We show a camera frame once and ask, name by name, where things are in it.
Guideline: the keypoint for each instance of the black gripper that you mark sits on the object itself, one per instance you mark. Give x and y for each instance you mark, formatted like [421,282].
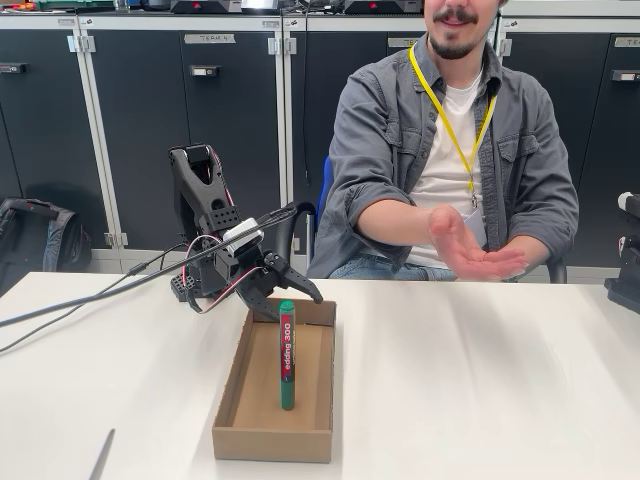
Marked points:
[263,286]

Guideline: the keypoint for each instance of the green edding marker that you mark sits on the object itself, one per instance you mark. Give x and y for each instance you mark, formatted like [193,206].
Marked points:
[286,360]

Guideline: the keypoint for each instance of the black idle robot arm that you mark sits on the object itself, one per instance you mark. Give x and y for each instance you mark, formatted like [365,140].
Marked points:
[627,290]

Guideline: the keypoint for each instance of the person's right forearm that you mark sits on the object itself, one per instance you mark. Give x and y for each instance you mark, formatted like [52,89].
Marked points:
[390,220]

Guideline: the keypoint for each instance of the person's left forearm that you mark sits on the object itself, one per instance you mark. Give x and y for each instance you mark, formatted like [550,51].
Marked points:
[537,255]

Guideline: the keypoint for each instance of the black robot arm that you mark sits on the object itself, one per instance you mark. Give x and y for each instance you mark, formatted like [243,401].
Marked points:
[200,200]

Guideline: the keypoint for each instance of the person's bearded head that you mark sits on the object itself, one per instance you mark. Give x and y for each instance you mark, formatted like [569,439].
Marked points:
[457,30]

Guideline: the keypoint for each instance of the person's right hand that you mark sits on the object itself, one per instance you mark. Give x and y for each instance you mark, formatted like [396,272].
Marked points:
[475,260]

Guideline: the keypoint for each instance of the blue jeans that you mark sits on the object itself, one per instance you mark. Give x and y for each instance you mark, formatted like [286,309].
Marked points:
[380,267]

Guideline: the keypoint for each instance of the brown cardboard box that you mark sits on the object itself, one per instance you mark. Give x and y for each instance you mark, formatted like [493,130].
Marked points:
[260,400]

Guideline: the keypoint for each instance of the blue office chair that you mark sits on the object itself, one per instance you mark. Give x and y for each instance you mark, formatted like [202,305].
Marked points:
[326,180]

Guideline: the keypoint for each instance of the man in grey shirt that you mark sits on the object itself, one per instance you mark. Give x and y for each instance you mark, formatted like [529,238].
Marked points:
[380,125]

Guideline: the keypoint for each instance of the white name badge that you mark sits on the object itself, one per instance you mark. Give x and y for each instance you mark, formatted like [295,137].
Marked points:
[477,225]

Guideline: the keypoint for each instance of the white t-shirt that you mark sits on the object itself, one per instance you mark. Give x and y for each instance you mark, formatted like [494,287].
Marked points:
[450,150]

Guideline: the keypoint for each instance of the gray flat stick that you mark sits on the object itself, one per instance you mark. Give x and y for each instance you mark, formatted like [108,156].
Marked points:
[102,455]

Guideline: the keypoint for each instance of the black backpack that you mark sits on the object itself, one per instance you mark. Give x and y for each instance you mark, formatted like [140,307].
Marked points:
[30,240]

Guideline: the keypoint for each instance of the gray tape team label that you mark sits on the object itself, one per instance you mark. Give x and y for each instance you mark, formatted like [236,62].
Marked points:
[400,43]
[210,38]
[627,42]

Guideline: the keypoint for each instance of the white device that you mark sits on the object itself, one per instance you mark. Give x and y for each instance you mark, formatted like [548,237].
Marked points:
[259,5]

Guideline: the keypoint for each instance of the black device red logo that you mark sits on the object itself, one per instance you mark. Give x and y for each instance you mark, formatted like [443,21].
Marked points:
[200,6]
[375,6]

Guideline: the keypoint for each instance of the clear drinking glass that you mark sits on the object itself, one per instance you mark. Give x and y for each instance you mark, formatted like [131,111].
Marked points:
[122,4]

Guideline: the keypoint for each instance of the white gripper camera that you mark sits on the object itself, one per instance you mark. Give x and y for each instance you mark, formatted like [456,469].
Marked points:
[242,233]

